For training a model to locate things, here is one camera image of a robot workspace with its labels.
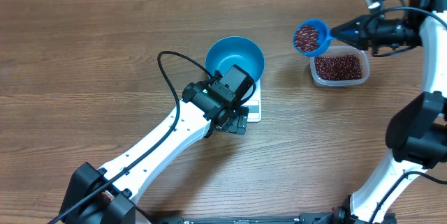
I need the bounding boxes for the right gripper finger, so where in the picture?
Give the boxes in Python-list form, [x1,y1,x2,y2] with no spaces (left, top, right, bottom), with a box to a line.
[330,15,369,36]
[333,33,369,50]

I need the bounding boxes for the blue plastic measuring scoop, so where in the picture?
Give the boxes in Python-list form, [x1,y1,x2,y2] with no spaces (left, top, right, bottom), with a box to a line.
[292,18,342,57]

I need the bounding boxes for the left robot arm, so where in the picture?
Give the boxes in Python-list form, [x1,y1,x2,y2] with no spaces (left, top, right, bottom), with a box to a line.
[53,78,256,223]

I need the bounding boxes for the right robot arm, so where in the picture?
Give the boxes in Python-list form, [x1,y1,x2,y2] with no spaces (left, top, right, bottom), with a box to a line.
[320,0,446,223]

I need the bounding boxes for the white digital kitchen scale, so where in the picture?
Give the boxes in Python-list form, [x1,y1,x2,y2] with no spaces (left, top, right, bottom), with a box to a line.
[243,80,262,123]

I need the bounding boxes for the blue metal bowl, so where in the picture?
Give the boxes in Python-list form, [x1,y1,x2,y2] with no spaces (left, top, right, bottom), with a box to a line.
[205,36,265,82]

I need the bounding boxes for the clear plastic food container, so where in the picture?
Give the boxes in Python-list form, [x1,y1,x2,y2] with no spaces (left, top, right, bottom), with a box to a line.
[310,46,370,88]

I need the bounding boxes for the red adzuki beans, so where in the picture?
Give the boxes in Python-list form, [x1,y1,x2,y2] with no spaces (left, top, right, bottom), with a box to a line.
[293,24,363,82]

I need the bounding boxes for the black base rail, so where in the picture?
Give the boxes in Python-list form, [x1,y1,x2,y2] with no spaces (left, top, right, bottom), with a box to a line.
[150,213,335,224]

